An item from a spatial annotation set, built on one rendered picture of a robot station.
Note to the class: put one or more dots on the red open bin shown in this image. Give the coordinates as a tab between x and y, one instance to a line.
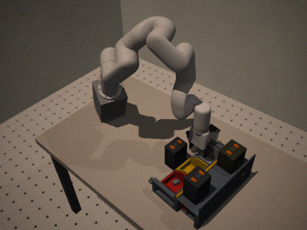
168	183

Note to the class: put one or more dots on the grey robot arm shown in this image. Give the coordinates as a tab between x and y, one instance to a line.
121	62

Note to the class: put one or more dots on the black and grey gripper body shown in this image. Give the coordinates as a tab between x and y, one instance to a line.
199	139

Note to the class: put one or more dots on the yellow flat bar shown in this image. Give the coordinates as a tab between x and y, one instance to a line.
180	193

